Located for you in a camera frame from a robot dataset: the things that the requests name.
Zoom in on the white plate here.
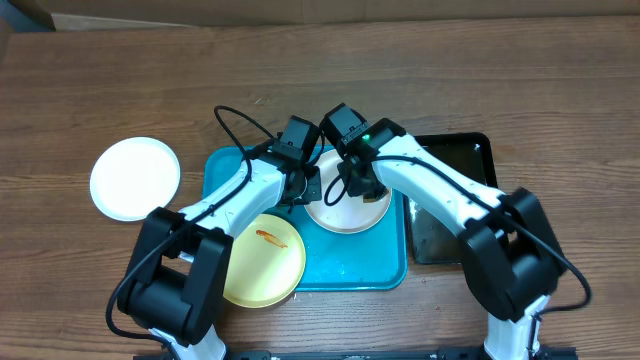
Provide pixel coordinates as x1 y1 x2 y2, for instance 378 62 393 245
304 150 392 234
89 137 181 222

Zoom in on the yellow plate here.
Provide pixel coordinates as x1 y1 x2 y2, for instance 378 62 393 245
223 214 306 309

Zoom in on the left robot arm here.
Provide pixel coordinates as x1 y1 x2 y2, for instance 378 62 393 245
105 140 319 359

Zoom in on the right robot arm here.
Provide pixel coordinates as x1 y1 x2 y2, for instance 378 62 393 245
322 116 568 359

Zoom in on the blue plastic tray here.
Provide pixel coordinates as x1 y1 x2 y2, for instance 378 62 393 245
200 144 409 293

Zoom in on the black water tray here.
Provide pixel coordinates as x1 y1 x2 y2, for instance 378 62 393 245
403 132 498 265

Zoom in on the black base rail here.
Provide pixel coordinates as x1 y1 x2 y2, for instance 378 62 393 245
132 346 579 360

